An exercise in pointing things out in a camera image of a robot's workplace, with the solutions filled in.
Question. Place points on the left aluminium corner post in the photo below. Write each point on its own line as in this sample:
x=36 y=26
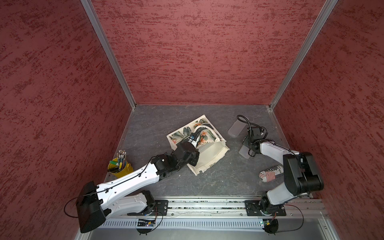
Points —
x=92 y=15

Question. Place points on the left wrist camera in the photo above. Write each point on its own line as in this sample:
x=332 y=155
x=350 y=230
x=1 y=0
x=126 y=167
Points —
x=193 y=138

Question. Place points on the cream canvas tote bag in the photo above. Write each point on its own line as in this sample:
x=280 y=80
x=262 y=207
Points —
x=209 y=142

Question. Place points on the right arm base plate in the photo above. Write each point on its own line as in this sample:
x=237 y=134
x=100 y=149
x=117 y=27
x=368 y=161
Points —
x=262 y=208

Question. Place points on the aluminium corner post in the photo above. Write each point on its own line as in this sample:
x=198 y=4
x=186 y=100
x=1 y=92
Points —
x=317 y=26
x=92 y=15

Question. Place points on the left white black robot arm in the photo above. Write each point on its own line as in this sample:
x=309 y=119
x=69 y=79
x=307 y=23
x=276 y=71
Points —
x=96 y=203

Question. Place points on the red white striped sock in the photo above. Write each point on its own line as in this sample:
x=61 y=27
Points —
x=271 y=174

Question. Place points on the frosted translucent pencil case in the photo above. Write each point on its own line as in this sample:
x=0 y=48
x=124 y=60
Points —
x=236 y=128

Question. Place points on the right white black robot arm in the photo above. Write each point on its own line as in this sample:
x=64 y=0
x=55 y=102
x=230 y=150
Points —
x=299 y=170

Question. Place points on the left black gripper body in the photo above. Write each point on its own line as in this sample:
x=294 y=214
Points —
x=192 y=160

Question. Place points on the right small circuit board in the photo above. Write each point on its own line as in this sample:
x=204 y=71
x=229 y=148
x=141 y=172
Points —
x=266 y=223

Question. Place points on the left small circuit board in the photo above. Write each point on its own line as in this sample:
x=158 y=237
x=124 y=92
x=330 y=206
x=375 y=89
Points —
x=146 y=223

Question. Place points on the aluminium front rail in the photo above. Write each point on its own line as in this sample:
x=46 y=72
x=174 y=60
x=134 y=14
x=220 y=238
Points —
x=213 y=207

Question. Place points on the yellow pencil cup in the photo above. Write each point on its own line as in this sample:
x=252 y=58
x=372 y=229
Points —
x=119 y=167

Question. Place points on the small circuit board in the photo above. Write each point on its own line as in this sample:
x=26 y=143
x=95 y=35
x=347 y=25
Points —
x=146 y=223
x=266 y=223

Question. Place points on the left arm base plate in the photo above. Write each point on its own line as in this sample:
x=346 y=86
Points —
x=158 y=207

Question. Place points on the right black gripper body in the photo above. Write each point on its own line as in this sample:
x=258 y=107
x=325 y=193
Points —
x=247 y=142

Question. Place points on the right aluminium corner post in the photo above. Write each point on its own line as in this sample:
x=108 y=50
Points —
x=317 y=26

